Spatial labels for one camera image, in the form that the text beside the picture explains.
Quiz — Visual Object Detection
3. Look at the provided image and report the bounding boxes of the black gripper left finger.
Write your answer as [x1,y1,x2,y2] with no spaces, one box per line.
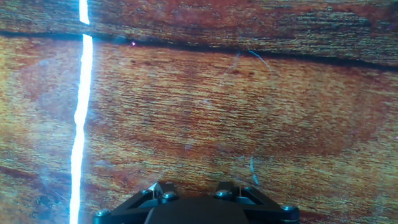
[92,181,180,224]

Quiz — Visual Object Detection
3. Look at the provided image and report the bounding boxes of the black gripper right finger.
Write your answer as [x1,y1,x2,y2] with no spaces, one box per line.
[213,181,301,224]

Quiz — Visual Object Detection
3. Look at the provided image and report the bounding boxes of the dark red wooden board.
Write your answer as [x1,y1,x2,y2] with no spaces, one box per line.
[0,0,398,224]

